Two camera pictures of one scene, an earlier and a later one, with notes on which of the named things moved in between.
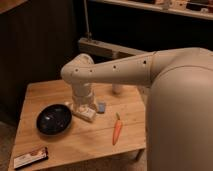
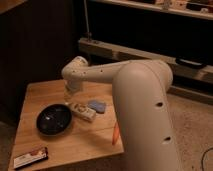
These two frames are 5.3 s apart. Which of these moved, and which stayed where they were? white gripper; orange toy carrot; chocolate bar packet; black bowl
Moved: white gripper
Stayed: black bowl; chocolate bar packet; orange toy carrot
